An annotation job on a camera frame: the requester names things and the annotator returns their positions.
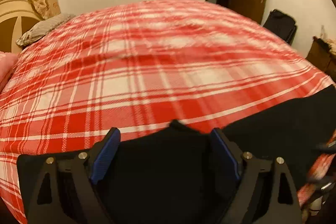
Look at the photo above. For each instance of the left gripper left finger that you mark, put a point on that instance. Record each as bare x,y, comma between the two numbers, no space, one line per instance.
86,169

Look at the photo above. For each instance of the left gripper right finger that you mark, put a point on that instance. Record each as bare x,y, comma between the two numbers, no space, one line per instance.
266,191

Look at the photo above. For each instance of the black pants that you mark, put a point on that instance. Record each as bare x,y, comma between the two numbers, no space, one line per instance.
178,175

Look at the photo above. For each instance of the pink folded quilt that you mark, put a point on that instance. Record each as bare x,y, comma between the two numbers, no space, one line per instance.
7,63

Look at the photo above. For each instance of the red plaid bed sheet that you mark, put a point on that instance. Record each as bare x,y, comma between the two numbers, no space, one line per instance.
137,67

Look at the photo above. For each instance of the striped grey pillow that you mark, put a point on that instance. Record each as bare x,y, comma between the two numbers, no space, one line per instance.
42,28

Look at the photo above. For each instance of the brown wooden dresser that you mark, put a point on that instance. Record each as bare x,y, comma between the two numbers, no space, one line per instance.
321,57

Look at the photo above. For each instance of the cream wooden headboard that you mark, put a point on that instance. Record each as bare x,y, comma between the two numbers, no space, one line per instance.
17,17

